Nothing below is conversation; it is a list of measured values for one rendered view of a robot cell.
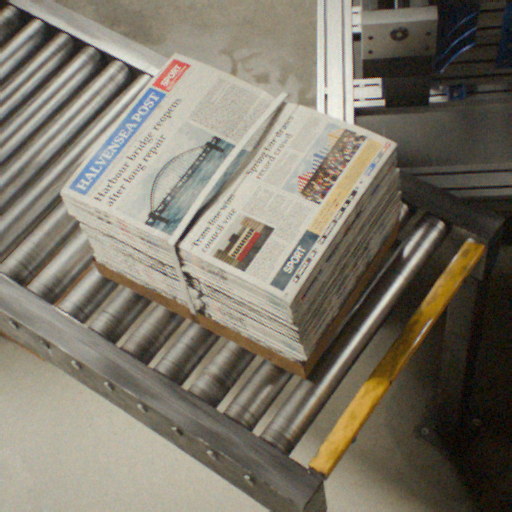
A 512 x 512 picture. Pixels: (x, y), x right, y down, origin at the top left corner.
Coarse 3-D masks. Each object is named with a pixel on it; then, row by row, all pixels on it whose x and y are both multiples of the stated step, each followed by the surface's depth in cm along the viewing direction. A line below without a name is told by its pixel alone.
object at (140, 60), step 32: (0, 0) 193; (32, 0) 191; (64, 32) 186; (96, 32) 185; (128, 64) 180; (160, 64) 179; (416, 192) 158; (448, 224) 155; (480, 224) 154; (448, 256) 162
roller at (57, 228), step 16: (64, 208) 164; (48, 224) 163; (64, 224) 163; (32, 240) 161; (48, 240) 162; (64, 240) 164; (16, 256) 160; (32, 256) 160; (48, 256) 162; (0, 272) 159; (16, 272) 159; (32, 272) 161
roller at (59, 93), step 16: (80, 64) 181; (96, 64) 183; (64, 80) 180; (80, 80) 181; (48, 96) 178; (64, 96) 179; (32, 112) 176; (48, 112) 178; (16, 128) 175; (32, 128) 176; (0, 144) 173; (16, 144) 174; (0, 160) 173
